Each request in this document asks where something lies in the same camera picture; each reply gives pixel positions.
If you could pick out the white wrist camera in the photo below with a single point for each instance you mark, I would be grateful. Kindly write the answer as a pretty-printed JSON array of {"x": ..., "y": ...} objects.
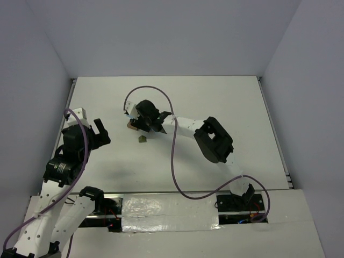
[
  {"x": 130, "y": 108},
  {"x": 80, "y": 113}
]

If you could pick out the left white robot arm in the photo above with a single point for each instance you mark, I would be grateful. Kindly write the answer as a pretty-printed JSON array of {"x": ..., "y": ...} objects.
[{"x": 47, "y": 231}]

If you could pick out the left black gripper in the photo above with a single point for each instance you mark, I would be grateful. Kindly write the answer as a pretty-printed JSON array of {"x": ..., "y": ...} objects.
[{"x": 99, "y": 136}]

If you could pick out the dark red wood block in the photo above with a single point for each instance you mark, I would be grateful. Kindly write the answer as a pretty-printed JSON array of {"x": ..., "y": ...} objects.
[{"x": 130, "y": 126}]

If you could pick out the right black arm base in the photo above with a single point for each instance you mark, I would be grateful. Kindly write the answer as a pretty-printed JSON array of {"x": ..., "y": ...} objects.
[{"x": 229, "y": 203}]

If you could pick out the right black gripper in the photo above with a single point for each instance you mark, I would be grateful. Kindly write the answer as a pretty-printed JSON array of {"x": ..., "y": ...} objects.
[{"x": 145, "y": 126}]

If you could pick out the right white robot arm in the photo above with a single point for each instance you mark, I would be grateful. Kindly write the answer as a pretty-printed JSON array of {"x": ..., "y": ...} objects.
[{"x": 214, "y": 142}]

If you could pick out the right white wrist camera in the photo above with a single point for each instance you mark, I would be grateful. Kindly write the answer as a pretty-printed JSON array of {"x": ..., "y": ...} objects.
[{"x": 130, "y": 108}]

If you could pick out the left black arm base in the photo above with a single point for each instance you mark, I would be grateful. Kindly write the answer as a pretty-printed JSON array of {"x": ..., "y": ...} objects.
[{"x": 107, "y": 215}]

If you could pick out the green house-shaped block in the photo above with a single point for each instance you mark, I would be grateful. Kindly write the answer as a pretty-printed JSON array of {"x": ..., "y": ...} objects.
[{"x": 142, "y": 139}]

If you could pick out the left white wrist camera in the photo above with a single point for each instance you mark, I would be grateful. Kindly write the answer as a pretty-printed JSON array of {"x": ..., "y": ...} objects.
[{"x": 80, "y": 113}]

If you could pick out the silver tape patch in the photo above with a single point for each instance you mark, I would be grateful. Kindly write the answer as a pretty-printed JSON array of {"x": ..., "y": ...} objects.
[{"x": 170, "y": 212}]

